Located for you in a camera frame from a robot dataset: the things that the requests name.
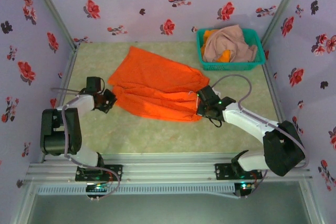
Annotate bright red-orange shorts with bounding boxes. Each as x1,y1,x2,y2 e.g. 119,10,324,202
108,46,211,123

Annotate light orange shorts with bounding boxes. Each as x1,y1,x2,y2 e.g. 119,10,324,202
201,29,233,63

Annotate beige pink shorts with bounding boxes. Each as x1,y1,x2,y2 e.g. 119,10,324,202
202,24,258,63

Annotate teal plastic basket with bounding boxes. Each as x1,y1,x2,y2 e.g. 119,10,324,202
196,28,266,72

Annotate controller board with green light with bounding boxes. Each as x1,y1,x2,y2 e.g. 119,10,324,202
86,182,111,200
234,181,257,199

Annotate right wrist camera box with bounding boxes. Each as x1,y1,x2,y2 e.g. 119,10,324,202
197,85,222,103

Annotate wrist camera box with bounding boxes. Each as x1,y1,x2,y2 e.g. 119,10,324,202
197,85,222,103
86,76,103,94

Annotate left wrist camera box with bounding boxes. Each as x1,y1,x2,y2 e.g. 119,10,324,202
86,76,103,94

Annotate aluminium table side rail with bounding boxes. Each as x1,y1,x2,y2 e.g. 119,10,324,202
261,64,296,159
39,45,79,163

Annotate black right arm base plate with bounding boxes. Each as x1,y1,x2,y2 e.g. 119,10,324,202
214,163,263,180

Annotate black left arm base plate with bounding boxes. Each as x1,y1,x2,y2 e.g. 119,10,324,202
75,164,123,182

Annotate aluminium mounting rail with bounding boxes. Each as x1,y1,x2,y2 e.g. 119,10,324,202
25,152,313,183

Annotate white slotted cable duct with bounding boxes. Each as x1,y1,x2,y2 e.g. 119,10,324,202
35,183,236,196

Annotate aluminium frame post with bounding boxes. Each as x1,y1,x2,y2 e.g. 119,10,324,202
261,0,307,44
27,0,79,50

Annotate aluminium lower frame bar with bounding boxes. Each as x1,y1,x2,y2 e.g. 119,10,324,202
7,180,37,224
298,179,328,224

